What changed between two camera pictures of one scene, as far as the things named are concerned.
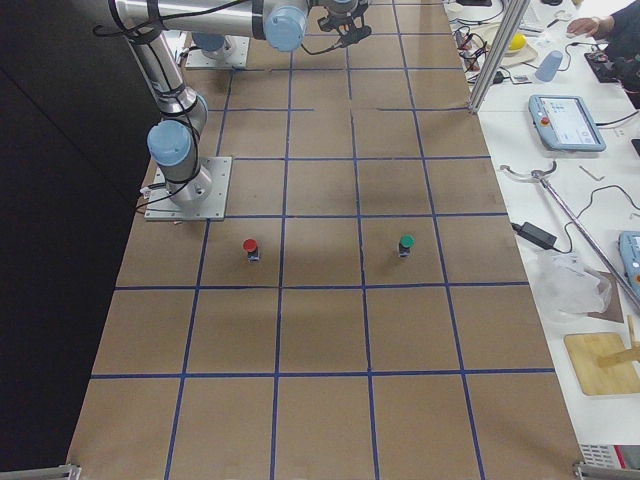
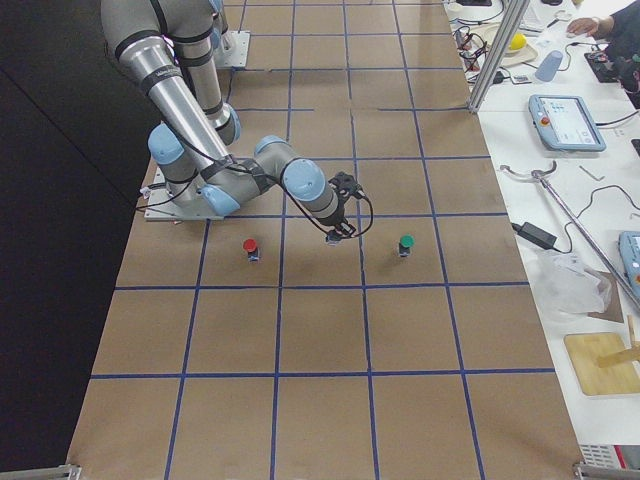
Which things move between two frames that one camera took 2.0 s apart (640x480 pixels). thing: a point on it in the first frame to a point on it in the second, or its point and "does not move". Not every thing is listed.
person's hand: [592, 26] does not move
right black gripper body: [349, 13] to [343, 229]
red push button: [251, 246] does not move
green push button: [406, 242] does not move
